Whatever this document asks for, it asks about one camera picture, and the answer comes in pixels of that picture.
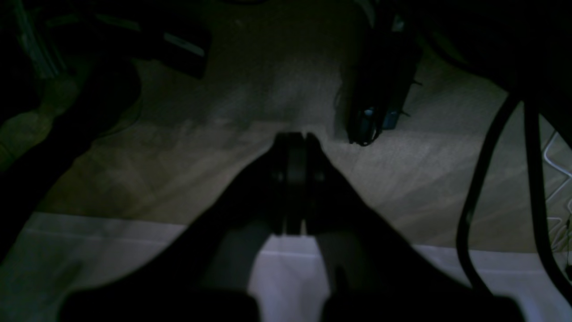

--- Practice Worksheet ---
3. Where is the black cable loop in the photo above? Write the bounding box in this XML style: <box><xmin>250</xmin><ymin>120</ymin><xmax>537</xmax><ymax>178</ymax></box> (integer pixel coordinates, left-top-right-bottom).
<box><xmin>523</xmin><ymin>101</ymin><xmax>572</xmax><ymax>305</ymax></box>

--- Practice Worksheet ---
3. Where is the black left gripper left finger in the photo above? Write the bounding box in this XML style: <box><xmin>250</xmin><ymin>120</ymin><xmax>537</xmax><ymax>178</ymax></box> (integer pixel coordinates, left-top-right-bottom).
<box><xmin>63</xmin><ymin>132</ymin><xmax>304</xmax><ymax>322</ymax></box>

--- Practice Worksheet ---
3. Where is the dark equipment on floor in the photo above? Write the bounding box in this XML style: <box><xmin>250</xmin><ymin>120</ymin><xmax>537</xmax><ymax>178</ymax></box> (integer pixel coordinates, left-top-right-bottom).
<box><xmin>345</xmin><ymin>8</ymin><xmax>423</xmax><ymax>147</ymax></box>

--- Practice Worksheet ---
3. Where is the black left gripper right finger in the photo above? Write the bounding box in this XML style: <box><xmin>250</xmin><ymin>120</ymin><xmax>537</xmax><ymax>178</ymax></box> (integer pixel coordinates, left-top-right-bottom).
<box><xmin>307</xmin><ymin>134</ymin><xmax>523</xmax><ymax>322</ymax></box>

